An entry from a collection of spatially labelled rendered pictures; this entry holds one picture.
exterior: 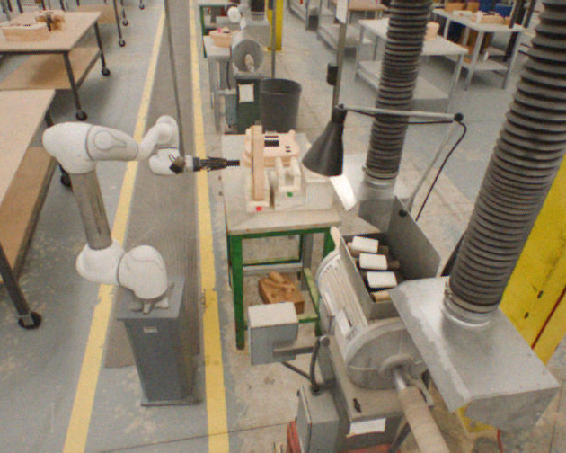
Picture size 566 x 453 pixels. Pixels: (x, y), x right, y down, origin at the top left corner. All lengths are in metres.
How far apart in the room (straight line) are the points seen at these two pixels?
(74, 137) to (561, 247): 1.88
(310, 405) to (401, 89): 0.99
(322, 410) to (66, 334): 2.03
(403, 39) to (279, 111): 3.49
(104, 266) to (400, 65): 1.47
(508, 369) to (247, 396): 1.88
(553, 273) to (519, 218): 1.27
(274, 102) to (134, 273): 2.96
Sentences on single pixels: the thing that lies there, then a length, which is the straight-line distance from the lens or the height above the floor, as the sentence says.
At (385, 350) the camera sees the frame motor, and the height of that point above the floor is 1.31.
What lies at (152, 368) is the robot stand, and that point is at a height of 0.31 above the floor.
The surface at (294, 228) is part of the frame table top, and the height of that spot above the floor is 0.91.
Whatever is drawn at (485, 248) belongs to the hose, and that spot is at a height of 1.73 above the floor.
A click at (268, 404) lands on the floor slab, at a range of 2.61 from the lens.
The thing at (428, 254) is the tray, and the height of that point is 1.54.
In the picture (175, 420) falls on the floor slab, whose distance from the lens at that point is 2.61.
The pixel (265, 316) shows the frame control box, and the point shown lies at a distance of 1.48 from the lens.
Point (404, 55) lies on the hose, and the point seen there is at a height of 1.92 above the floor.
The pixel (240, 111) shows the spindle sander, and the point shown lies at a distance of 3.91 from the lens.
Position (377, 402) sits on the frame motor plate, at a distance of 1.33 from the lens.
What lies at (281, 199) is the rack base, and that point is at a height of 1.01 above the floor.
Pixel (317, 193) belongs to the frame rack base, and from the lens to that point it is 2.27.
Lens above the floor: 2.21
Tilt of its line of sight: 36 degrees down
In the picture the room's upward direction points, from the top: 2 degrees clockwise
